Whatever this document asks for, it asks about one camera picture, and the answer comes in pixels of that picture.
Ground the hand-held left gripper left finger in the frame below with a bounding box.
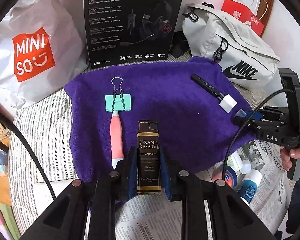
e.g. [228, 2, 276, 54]
[19, 146, 138, 240]

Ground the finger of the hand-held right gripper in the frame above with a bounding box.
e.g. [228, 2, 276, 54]
[231, 116, 261, 132]
[244, 109, 263, 121]

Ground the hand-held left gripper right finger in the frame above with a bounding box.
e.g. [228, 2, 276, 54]
[160, 146, 278, 240]

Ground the black gold lighter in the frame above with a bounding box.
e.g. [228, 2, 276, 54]
[137, 120, 163, 196]

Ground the pink white pen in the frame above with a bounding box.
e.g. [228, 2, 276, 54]
[110, 111, 126, 170]

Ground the black stick with white cap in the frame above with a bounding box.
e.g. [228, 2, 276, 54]
[191, 73, 237, 113]

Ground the mint green binder clip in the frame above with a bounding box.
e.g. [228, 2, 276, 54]
[105, 77, 132, 112]

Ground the person's right hand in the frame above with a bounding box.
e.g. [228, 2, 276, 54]
[281, 147, 300, 178]

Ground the small white jar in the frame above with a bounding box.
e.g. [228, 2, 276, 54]
[227, 152, 243, 171]

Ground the small translucent white bottle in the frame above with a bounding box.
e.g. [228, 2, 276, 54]
[240, 159, 252, 175]

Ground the small blue jar pink label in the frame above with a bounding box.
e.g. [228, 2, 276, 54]
[224, 167, 240, 188]

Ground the blue bottle with white cap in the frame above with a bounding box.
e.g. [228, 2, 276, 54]
[236, 169, 263, 206]

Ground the grey waist bag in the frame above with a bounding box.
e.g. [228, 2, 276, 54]
[182, 2, 281, 92]

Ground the purple towel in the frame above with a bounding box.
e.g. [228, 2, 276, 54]
[63, 56, 256, 207]

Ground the newspaper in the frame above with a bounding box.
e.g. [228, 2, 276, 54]
[114, 139, 298, 240]

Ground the small red paper bag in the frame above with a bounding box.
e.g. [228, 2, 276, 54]
[221, 0, 269, 37]

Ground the black headset box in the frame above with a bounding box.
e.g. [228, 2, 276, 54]
[83, 0, 186, 68]

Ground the white plastic shopping bag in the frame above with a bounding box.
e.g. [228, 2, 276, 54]
[0, 0, 89, 109]

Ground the black cable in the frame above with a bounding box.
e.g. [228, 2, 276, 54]
[221, 84, 293, 181]
[0, 106, 57, 201]

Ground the brown wooden frame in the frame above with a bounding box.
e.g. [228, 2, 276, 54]
[261, 0, 276, 38]

